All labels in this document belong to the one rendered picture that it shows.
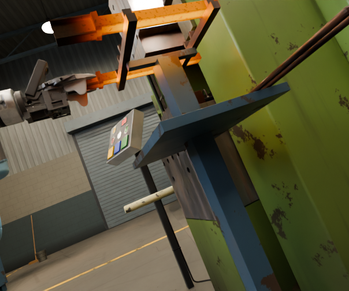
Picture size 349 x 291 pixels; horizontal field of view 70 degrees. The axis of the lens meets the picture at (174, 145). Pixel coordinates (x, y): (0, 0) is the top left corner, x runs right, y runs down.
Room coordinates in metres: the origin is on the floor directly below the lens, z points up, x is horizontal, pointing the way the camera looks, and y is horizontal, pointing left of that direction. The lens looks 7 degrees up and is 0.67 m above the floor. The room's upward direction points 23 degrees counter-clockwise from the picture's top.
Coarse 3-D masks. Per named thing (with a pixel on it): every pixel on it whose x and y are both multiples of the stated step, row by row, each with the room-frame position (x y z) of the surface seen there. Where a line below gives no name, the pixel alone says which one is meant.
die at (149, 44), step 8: (160, 32) 1.15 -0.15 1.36; (168, 32) 1.17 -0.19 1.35; (176, 32) 1.18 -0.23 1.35; (144, 40) 1.12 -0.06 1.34; (152, 40) 1.13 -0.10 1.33; (160, 40) 1.15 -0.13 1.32; (168, 40) 1.16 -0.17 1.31; (176, 40) 1.17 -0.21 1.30; (184, 40) 1.19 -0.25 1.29; (136, 48) 1.20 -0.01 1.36; (144, 48) 1.12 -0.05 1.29; (152, 48) 1.13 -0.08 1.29; (160, 48) 1.14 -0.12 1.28; (168, 48) 1.16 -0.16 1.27; (176, 48) 1.19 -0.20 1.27; (184, 48) 1.22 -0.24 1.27; (136, 56) 1.24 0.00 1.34; (144, 56) 1.14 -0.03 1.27
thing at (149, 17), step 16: (80, 16) 0.47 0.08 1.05; (96, 16) 0.47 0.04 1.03; (112, 16) 0.48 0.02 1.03; (144, 16) 0.51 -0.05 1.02; (160, 16) 0.52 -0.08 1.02; (176, 16) 0.55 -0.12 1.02; (192, 16) 0.57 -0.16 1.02; (64, 32) 0.46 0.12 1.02; (80, 32) 0.47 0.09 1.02; (96, 32) 0.48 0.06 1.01; (112, 32) 0.51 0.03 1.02
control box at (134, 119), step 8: (136, 112) 1.58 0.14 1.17; (128, 120) 1.59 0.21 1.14; (136, 120) 1.56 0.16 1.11; (112, 128) 1.80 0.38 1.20; (120, 128) 1.67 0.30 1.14; (128, 128) 1.56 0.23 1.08; (136, 128) 1.55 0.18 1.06; (112, 136) 1.75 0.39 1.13; (120, 136) 1.63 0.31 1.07; (128, 136) 1.53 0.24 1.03; (136, 136) 1.53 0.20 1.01; (112, 144) 1.71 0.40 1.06; (128, 144) 1.50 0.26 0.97; (136, 144) 1.51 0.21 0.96; (120, 152) 1.57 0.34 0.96; (128, 152) 1.56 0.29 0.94; (112, 160) 1.67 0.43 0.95; (120, 160) 1.67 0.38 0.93
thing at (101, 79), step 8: (200, 56) 0.82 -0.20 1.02; (96, 72) 0.69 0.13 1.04; (112, 72) 0.71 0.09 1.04; (128, 72) 0.73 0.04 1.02; (136, 72) 0.74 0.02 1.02; (144, 72) 0.76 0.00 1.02; (152, 72) 0.78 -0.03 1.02; (88, 80) 0.69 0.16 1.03; (96, 80) 0.70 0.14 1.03; (104, 80) 0.70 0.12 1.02; (112, 80) 0.72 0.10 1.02; (88, 88) 0.70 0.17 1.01
